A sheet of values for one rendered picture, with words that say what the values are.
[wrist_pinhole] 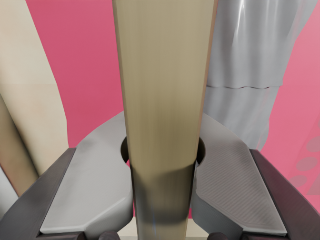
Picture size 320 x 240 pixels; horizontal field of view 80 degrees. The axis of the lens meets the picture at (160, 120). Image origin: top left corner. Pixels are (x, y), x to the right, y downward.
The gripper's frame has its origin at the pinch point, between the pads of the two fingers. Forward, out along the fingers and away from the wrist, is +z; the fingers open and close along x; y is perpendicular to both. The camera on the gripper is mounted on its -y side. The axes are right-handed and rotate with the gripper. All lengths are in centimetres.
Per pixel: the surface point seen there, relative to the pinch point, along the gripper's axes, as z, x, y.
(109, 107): 5.3, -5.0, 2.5
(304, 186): 5.3, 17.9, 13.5
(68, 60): 5.3, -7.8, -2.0
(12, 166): 2.8, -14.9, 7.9
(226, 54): 4.8, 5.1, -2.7
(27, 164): 4.6, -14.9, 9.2
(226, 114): 4.6, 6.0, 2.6
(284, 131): 5.3, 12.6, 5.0
